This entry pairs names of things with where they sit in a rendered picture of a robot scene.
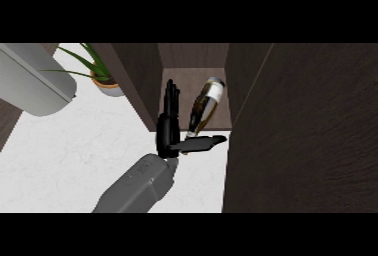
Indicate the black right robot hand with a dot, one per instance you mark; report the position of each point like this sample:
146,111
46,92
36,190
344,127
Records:
168,133

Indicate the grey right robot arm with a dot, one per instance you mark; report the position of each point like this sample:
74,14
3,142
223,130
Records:
137,186

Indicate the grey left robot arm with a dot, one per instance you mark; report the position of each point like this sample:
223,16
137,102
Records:
30,80

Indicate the dark wine bottle, pale label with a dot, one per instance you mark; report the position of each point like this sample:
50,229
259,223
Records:
208,96

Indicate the dark wooden cabinet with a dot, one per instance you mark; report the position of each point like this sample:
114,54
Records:
140,76

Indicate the dark wooden cabinet door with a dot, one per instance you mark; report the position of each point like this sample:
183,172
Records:
304,133

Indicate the terracotta and white plant pot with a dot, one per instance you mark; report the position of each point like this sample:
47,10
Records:
111,89

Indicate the green leafy plant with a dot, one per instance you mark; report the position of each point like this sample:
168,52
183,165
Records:
96,66

